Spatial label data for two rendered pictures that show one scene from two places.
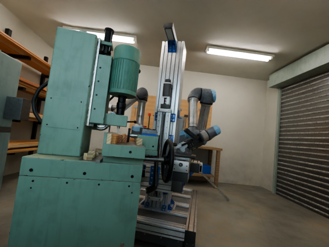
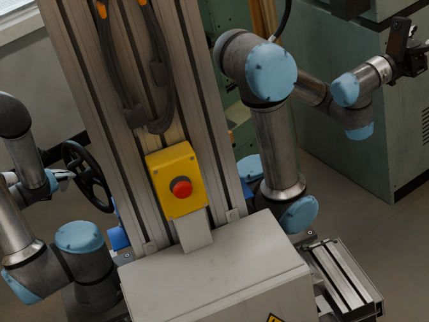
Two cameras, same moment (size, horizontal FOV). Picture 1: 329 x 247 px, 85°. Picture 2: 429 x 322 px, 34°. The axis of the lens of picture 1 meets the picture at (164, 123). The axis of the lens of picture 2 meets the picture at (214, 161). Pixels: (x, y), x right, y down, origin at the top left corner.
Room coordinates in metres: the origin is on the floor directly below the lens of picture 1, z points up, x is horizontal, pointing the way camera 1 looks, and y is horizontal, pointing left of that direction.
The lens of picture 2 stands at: (3.17, -0.38, 2.22)
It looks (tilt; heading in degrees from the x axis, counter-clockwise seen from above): 37 degrees down; 158
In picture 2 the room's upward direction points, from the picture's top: 15 degrees counter-clockwise
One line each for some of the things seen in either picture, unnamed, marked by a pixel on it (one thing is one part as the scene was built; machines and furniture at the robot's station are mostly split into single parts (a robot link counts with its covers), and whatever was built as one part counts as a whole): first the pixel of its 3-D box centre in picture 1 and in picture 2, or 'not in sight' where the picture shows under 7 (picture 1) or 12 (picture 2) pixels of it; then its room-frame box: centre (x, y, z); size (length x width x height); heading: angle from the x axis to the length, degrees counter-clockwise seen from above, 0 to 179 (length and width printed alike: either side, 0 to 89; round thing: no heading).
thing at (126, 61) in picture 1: (125, 73); not in sight; (1.15, 0.29, 1.35); 0.18 x 0.18 x 0.31
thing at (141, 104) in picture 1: (140, 113); (274, 141); (1.96, 0.27, 1.19); 0.15 x 0.12 x 0.55; 2
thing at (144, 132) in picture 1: (148, 131); not in sight; (1.22, 0.11, 0.99); 0.13 x 0.11 x 0.06; 10
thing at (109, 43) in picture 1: (106, 42); not in sight; (1.12, 0.43, 1.53); 0.08 x 0.08 x 0.17; 10
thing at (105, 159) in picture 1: (124, 155); not in sight; (1.16, 0.23, 0.82); 0.40 x 0.21 x 0.04; 10
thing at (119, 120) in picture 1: (116, 121); not in sight; (1.15, 0.31, 1.03); 0.14 x 0.07 x 0.09; 100
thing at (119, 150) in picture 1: (132, 147); not in sight; (1.19, 0.19, 0.87); 0.61 x 0.30 x 0.06; 10
